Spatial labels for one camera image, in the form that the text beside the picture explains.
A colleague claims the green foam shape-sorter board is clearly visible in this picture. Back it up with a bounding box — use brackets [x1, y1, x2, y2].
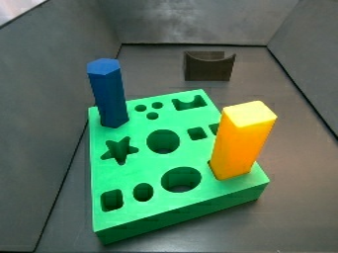
[88, 90, 270, 244]

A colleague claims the yellow square prism block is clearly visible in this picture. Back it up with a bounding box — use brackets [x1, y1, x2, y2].
[210, 101, 278, 180]

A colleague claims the black curved-top block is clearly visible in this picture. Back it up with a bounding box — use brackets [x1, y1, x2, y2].
[183, 51, 237, 81]

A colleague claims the blue hexagonal prism block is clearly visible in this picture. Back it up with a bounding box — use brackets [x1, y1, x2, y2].
[87, 58, 130, 128]

